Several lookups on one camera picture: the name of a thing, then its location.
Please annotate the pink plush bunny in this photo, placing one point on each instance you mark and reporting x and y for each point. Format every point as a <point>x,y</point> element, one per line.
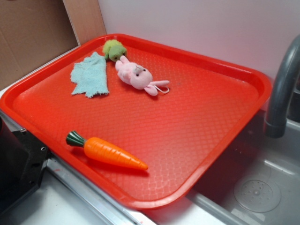
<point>139,77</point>

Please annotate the grey toy sink basin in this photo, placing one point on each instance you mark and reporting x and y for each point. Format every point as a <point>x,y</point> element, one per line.
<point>256,180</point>

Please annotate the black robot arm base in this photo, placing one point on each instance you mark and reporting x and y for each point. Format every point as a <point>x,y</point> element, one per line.
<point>23,159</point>

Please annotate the brown cardboard panel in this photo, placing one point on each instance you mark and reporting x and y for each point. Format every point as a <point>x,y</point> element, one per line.
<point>34,32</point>

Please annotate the green plush animal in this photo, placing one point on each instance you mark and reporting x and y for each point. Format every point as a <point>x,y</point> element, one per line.
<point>113,50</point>

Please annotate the grey toy faucet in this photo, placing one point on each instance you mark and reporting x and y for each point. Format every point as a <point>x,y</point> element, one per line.
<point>284,101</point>

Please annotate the red plastic tray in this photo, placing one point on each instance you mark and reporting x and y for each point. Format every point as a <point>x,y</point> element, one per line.
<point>178,135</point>

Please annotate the light blue cloth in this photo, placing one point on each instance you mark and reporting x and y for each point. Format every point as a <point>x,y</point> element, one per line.
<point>90,76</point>

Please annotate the orange plastic toy carrot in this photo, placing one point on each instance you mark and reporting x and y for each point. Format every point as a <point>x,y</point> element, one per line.
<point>105,152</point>

